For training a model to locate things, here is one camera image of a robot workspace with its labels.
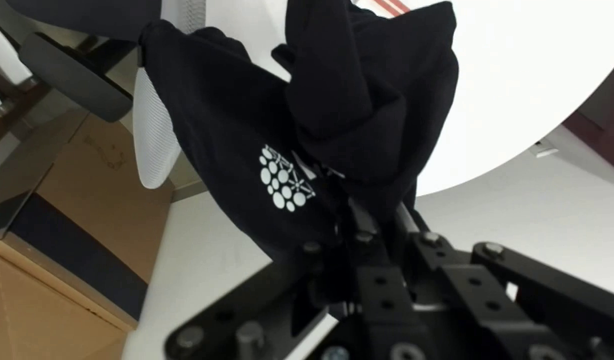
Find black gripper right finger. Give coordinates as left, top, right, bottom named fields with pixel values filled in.
left=393, top=205, right=614, bottom=360

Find white round table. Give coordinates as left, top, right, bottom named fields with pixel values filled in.
left=132, top=0, right=614, bottom=197

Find clear plastic bag red stripes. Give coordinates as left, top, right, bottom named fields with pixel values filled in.
left=374, top=0, right=410, bottom=17

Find brown cardboard box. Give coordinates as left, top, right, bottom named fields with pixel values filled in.
left=0, top=114, right=171, bottom=360

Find grey chair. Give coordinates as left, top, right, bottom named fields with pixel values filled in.
left=0, top=0, right=157, bottom=123

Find black t-shirt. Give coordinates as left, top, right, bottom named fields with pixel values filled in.
left=13, top=0, right=458, bottom=259

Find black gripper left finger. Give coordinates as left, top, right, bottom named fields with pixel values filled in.
left=163, top=205, right=413, bottom=360

